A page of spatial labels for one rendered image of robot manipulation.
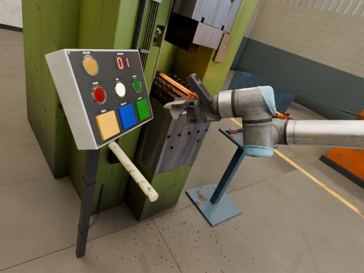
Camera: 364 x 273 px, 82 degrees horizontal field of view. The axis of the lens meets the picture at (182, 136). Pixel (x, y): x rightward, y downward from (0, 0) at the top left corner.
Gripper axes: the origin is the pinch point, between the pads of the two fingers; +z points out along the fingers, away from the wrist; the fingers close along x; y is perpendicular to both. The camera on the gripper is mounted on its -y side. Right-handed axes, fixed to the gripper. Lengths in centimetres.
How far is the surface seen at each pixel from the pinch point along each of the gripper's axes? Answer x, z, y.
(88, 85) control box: -22.9, 11.1, -11.6
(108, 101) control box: -17.2, 11.1, -5.9
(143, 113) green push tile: -0.8, 10.3, 2.3
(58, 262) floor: -19, 78, 79
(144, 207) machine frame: 31, 50, 76
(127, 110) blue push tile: -10.2, 10.3, -1.3
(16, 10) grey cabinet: 268, 454, -188
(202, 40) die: 40.9, -4.6, -22.8
